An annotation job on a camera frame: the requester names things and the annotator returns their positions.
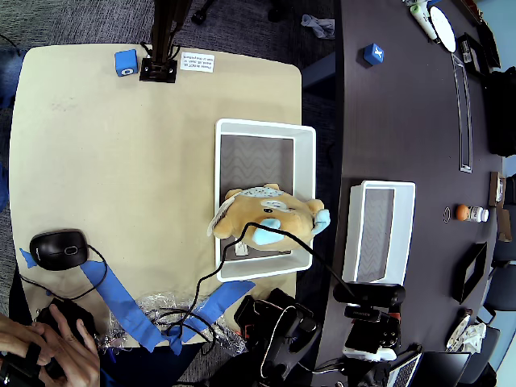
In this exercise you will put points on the black leader arm controller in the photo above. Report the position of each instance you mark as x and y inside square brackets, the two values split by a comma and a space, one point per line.
[76, 314]

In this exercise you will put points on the black computer mouse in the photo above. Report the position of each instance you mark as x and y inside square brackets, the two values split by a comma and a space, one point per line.
[56, 250]

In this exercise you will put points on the black flat case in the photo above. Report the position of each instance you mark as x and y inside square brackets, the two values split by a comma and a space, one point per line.
[489, 44]

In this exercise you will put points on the crumpled white paper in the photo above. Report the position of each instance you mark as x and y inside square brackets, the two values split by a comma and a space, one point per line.
[475, 334]

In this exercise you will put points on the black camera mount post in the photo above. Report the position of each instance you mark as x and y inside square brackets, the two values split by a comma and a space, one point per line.
[161, 40]

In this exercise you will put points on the blue cube white X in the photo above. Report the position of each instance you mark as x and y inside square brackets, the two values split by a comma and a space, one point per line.
[373, 54]

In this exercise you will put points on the long blue tape strip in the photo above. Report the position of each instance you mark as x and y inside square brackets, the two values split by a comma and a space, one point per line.
[121, 302]

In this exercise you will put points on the white printed paper label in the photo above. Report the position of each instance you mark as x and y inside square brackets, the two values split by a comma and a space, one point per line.
[196, 62]

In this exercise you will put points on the blue cube white O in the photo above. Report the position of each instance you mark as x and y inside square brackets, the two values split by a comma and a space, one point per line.
[126, 62]

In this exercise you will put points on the grey crumpled cloth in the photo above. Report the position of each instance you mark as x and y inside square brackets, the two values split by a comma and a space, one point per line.
[320, 25]

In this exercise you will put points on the brown cardboard piece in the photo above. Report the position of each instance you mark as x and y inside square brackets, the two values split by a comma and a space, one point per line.
[504, 225]

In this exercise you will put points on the white bottle green cap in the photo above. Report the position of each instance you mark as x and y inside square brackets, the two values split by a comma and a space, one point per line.
[423, 18]

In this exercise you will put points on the small blue tape piece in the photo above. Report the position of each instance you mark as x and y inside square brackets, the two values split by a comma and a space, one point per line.
[28, 258]

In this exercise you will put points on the blue office chair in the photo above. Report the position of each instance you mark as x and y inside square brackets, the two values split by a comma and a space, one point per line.
[506, 252]
[502, 290]

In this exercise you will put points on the dark laptop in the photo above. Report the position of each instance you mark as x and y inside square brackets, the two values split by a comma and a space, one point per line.
[443, 367]

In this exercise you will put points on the clear crumpled plastic wrap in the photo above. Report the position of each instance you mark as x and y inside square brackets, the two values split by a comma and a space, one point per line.
[157, 300]

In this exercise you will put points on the tan plush toy blue ears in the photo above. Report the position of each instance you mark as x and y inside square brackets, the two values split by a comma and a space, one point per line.
[250, 217]

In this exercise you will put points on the small white plastic bin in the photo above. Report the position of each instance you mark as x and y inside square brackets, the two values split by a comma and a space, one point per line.
[403, 193]

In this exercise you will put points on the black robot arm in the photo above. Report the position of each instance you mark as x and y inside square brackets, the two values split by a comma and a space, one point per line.
[290, 334]

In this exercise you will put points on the blue fabric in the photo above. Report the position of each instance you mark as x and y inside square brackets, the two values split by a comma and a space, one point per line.
[8, 76]

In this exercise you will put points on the white pill bottle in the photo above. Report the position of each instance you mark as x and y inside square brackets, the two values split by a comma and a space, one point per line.
[479, 213]

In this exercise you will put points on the black chair caster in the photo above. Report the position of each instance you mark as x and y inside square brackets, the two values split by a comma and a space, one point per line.
[198, 16]
[275, 14]

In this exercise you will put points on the small brown box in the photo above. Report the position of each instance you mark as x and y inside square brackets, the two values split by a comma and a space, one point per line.
[495, 189]

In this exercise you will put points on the large white plastic bin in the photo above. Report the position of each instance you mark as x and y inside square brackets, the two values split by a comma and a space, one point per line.
[254, 161]

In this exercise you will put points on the white round plate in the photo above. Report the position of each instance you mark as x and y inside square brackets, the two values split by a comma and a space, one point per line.
[442, 26]

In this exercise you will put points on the small orange ball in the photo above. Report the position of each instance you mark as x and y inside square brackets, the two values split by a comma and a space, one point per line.
[462, 212]

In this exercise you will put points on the person's hand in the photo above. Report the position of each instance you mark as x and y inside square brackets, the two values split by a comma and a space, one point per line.
[76, 354]

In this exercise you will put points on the navy blue clothing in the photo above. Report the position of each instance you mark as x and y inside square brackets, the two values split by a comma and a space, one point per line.
[133, 367]

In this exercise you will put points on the black open tray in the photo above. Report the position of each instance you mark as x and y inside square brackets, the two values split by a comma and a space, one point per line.
[471, 52]

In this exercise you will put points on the wide blue tape strip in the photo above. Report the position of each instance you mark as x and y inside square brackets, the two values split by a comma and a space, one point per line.
[217, 300]

